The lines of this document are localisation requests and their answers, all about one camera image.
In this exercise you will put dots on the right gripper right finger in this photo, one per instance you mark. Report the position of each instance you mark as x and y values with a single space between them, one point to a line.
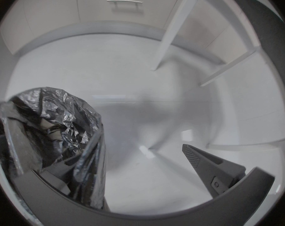
215 171

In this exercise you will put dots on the white wardrobe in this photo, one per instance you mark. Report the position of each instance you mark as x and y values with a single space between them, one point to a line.
97 10

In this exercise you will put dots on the black plastic bag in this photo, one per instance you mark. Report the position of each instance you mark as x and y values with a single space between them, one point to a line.
69 116

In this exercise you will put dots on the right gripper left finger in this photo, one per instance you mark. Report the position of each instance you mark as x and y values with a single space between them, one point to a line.
58 173

